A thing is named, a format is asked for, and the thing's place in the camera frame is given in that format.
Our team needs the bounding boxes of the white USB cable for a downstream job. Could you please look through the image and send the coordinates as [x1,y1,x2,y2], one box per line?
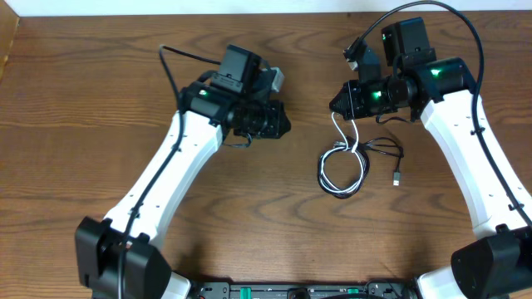
[318,111,367,196]

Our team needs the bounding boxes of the black USB cable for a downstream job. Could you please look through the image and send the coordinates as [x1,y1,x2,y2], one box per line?
[317,136,405,200]

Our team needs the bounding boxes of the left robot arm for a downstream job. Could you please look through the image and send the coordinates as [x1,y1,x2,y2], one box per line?
[74,45,291,298]

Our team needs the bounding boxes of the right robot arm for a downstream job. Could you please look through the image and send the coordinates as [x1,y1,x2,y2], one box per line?
[329,17,531,298]

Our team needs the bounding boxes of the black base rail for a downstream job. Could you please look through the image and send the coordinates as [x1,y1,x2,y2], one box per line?
[186,279,421,299]

